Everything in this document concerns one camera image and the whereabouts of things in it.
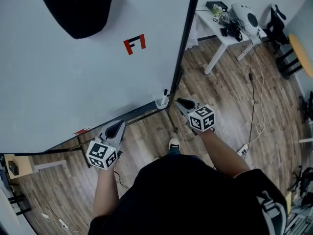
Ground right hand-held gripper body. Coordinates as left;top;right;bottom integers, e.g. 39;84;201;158
187;104;216;133

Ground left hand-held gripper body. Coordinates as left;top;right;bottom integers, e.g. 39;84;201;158
86;138;123;170

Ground white marker with black cap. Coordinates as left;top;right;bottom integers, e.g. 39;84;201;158
160;89;169;107

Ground person's left forearm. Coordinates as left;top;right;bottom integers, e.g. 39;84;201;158
92;166;120;219

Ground person's right forearm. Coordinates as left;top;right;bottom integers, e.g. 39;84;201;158
195;130;250;180

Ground black framed whiteboard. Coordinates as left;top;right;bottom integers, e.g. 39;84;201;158
0;0;203;168

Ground small black box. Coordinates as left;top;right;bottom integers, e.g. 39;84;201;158
8;160;20;176

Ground black flat box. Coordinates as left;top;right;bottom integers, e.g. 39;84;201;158
205;0;228;11

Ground black whiteboard eraser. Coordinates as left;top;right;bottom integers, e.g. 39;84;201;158
41;0;115;40

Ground person's white shoe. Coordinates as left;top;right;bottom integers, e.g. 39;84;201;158
168;138;181;150

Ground person's blue jeans leg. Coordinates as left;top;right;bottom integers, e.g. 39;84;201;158
167;147;182;158

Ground red angular sticker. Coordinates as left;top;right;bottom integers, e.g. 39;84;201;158
123;33;147;56

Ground white table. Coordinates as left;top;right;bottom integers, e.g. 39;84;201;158
195;6;268;75

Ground light wooden desk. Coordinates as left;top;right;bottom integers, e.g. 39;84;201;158
3;153;68;180

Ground person's black shirt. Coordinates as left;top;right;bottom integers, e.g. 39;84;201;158
88;154;289;235

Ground black electronic device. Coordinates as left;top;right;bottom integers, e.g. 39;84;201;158
219;21;243;43

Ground black metal rack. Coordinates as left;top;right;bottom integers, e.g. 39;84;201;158
7;191;32;216

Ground green white bundle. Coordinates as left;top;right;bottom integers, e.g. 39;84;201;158
211;3;224;15

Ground white rounded device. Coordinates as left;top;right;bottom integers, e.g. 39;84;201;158
228;2;260;37

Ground black floor stand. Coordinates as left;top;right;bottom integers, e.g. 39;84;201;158
299;91;313;124

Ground black office chair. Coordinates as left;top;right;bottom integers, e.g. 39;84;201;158
265;4;291;55

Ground round yellow table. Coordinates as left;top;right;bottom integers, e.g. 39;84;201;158
275;32;313;80

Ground black chair base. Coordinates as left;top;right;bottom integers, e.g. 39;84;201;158
289;165;313;202

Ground yellow wooden board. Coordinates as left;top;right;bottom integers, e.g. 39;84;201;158
284;191;293;215

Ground white floor cable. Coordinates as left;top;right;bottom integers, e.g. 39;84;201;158
244;44;267;146

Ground black power adapter cable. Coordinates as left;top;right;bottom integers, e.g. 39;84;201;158
246;43;260;146

